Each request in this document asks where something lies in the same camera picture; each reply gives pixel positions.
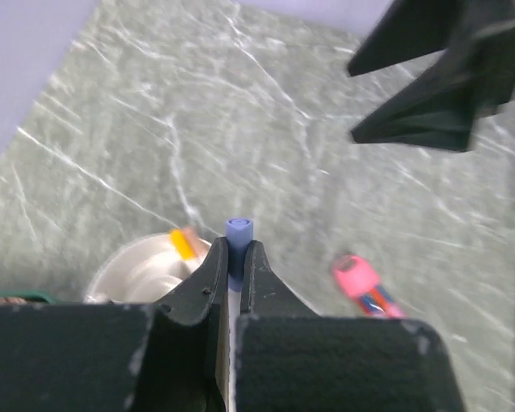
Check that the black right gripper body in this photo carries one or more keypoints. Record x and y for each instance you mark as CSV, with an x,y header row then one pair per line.
x,y
483,49

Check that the white pen light blue cap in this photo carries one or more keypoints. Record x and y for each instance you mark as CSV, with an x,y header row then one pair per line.
x,y
239,234

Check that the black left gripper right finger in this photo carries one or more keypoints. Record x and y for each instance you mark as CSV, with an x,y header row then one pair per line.
x,y
288,358

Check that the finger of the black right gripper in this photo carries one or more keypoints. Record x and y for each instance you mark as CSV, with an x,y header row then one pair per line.
x,y
441,120
409,29

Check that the green divided organizer tray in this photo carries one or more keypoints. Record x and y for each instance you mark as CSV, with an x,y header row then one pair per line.
x,y
24,297

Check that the pink capped pencil tube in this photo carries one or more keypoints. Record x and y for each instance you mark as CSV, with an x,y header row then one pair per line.
x,y
361,283

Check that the white pen yellow cap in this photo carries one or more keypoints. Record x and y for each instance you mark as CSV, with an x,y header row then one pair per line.
x,y
181,242

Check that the white round pen holder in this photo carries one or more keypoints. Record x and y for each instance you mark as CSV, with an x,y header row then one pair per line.
x,y
142,271

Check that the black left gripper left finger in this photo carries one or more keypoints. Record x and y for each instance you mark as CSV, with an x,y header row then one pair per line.
x,y
170,355

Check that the white pen brown cap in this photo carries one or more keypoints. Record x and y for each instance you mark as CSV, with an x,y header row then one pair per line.
x,y
199,247

